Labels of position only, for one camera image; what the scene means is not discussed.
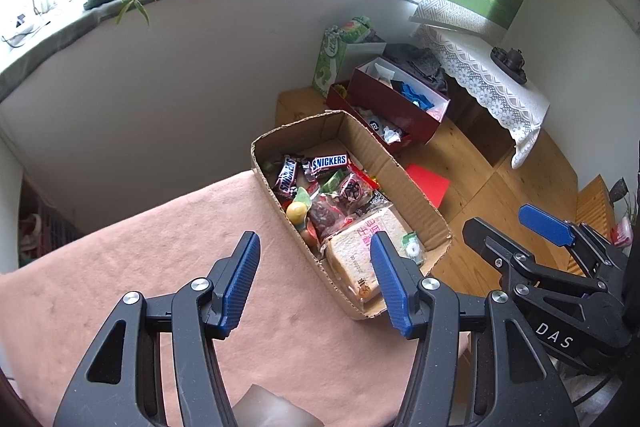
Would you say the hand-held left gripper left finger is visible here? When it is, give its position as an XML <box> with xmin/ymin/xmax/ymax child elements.
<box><xmin>52</xmin><ymin>231</ymin><xmax>262</xmax><ymax>427</ymax></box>

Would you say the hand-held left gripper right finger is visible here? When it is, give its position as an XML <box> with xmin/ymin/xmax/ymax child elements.
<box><xmin>369</xmin><ymin>231</ymin><xmax>573</xmax><ymax>427</ymax></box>

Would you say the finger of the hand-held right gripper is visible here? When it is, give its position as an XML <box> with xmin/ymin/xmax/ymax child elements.
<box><xmin>462</xmin><ymin>217</ymin><xmax>608</xmax><ymax>303</ymax></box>
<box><xmin>519</xmin><ymin>204</ymin><xmax>631</xmax><ymax>278</ymax></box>

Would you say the green white mint candy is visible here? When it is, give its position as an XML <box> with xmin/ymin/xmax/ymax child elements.
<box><xmin>397</xmin><ymin>231</ymin><xmax>426</xmax><ymax>265</ymax></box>

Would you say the packaged sliced bread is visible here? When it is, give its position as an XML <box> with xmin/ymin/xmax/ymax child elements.
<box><xmin>320</xmin><ymin>204</ymin><xmax>408</xmax><ymax>303</ymax></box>

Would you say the golden ball candy red wrapper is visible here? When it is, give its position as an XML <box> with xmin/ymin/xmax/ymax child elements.
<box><xmin>297</xmin><ymin>222</ymin><xmax>321</xmax><ymax>248</ymax></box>

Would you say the yellow ball candy green wrapper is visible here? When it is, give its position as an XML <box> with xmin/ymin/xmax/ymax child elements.
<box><xmin>285</xmin><ymin>187</ymin><xmax>313</xmax><ymax>228</ymax></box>

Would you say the plum candy red-edged wrapper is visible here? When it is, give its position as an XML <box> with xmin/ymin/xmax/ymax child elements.
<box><xmin>307</xmin><ymin>194</ymin><xmax>351</xmax><ymax>238</ymax></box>

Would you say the dark candy red-edged wrapper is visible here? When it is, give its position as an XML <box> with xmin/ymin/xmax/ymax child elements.
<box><xmin>337</xmin><ymin>172</ymin><xmax>381</xmax><ymax>212</ymax></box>

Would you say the brown chocolate bar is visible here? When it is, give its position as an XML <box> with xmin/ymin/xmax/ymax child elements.
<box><xmin>272</xmin><ymin>154</ymin><xmax>301</xmax><ymax>200</ymax></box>
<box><xmin>300</xmin><ymin>152</ymin><xmax>351</xmax><ymax>180</ymax></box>

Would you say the brown cardboard box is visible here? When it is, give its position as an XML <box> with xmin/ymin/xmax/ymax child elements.
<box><xmin>250</xmin><ymin>109</ymin><xmax>453</xmax><ymax>320</ymax></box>

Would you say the red book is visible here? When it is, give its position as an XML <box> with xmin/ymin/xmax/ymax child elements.
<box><xmin>404</xmin><ymin>163</ymin><xmax>451</xmax><ymax>210</ymax></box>

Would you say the pink blanket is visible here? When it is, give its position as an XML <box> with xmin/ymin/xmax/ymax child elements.
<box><xmin>0</xmin><ymin>169</ymin><xmax>473</xmax><ymax>427</ymax></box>

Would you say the grey translucent sheet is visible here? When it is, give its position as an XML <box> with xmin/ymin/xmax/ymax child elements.
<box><xmin>231</xmin><ymin>383</ymin><xmax>323</xmax><ymax>427</ymax></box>

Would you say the white lace cloth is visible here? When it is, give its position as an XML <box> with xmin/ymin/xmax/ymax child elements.
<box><xmin>415</xmin><ymin>24</ymin><xmax>551</xmax><ymax>170</ymax></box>

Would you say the dark red cardboard box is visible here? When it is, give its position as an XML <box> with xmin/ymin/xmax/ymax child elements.
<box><xmin>347</xmin><ymin>61</ymin><xmax>452</xmax><ymax>136</ymax></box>

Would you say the dark figurine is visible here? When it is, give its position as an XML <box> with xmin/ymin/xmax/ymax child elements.
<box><xmin>490</xmin><ymin>47</ymin><xmax>528</xmax><ymax>84</ymax></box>

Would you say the dark grey cloth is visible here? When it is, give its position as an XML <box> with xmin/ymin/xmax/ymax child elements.
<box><xmin>382</xmin><ymin>43</ymin><xmax>448</xmax><ymax>92</ymax></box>

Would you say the green tissue box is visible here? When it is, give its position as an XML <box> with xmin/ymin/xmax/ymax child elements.
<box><xmin>311</xmin><ymin>18</ymin><xmax>387</xmax><ymax>98</ymax></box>

